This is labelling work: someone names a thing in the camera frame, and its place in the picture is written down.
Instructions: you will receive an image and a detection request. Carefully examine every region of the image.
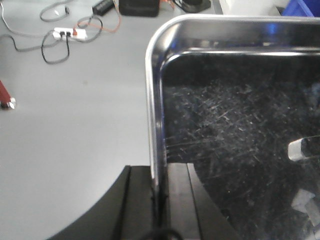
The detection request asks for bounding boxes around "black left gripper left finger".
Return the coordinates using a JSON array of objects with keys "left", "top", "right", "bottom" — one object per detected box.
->
[{"left": 51, "top": 165, "right": 154, "bottom": 240}]

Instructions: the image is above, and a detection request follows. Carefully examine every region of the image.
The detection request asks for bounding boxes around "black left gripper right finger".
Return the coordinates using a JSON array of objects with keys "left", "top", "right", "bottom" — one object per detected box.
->
[{"left": 166, "top": 163, "right": 240, "bottom": 240}]

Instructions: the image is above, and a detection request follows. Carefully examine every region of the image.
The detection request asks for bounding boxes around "large silver metal tray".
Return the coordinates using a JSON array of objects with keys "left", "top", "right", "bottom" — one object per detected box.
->
[{"left": 145, "top": 14, "right": 320, "bottom": 240}]

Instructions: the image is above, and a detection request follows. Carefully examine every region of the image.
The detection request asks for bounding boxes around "white power strip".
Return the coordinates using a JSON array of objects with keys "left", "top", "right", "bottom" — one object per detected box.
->
[{"left": 52, "top": 27, "right": 88, "bottom": 41}]

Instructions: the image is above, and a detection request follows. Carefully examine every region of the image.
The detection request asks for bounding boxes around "black box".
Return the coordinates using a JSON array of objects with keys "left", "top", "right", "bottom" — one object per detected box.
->
[{"left": 119, "top": 0, "right": 160, "bottom": 17}]

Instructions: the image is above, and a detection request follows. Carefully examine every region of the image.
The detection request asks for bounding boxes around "black power adapter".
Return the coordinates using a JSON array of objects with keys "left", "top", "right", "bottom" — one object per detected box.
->
[{"left": 92, "top": 0, "right": 115, "bottom": 17}]

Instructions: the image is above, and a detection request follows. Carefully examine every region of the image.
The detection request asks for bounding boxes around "black stand base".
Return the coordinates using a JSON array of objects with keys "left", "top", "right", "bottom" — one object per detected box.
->
[{"left": 177, "top": 0, "right": 211, "bottom": 13}]

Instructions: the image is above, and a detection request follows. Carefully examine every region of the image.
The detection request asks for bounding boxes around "blue bin far corner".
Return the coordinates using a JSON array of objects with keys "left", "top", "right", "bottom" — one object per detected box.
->
[{"left": 281, "top": 0, "right": 320, "bottom": 18}]

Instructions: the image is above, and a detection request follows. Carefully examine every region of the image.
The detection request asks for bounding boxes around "red handled tool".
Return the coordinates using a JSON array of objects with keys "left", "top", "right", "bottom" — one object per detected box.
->
[{"left": 0, "top": 81, "right": 17, "bottom": 110}]

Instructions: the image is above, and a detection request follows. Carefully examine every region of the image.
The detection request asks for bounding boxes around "orange cable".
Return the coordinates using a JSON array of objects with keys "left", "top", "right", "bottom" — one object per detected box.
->
[{"left": 73, "top": 0, "right": 123, "bottom": 35}]

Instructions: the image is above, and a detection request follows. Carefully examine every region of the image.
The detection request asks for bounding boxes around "grey cable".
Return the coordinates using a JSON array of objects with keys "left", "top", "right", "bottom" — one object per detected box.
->
[{"left": 0, "top": 0, "right": 76, "bottom": 53}]

